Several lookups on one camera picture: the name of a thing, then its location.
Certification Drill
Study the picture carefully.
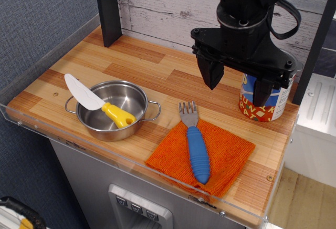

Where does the white toy sink unit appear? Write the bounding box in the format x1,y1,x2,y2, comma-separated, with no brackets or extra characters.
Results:
284,74,335,187

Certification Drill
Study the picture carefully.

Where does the dark right vertical post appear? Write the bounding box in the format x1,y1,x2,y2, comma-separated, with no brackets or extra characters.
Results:
292,0,335,105

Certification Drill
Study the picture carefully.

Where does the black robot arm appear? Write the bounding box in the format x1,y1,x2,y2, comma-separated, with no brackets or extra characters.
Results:
191,0,301,107

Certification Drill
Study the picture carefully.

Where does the black cable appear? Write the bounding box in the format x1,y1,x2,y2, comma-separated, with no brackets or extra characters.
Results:
269,0,302,40

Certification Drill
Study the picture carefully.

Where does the black and yellow object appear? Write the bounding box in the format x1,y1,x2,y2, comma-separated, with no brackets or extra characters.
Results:
1,196,48,228

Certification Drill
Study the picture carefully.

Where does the silver toy fridge cabinet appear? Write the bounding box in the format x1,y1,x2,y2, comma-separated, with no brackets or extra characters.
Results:
51,141,243,228

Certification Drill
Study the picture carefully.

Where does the white knife with yellow handle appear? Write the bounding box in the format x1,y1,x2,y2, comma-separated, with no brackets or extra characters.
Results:
64,74,137,129

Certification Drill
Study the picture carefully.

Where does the fork with blue handle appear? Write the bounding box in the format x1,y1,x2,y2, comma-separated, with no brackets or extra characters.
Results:
178,101,210,184

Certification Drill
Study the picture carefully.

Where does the small stainless steel pot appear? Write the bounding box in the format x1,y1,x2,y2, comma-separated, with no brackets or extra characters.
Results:
65,74,161,141

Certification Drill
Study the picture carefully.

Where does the orange cloth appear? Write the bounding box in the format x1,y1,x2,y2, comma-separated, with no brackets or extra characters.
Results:
145,120,256,197

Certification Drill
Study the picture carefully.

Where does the clear acrylic table guard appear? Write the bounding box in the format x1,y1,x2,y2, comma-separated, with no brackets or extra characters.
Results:
0,13,301,227

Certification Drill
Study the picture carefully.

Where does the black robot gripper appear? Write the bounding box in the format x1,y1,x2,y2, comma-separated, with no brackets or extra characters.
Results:
191,22,297,107

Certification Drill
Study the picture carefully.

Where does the dark left vertical post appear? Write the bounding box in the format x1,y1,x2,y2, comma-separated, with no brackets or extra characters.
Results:
97,0,122,47

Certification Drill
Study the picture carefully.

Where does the dark vertical post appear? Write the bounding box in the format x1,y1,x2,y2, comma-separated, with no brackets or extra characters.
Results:
97,0,122,47
292,0,335,105

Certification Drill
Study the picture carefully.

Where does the blue and red soup can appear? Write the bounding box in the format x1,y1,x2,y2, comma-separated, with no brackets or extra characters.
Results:
238,74,296,122

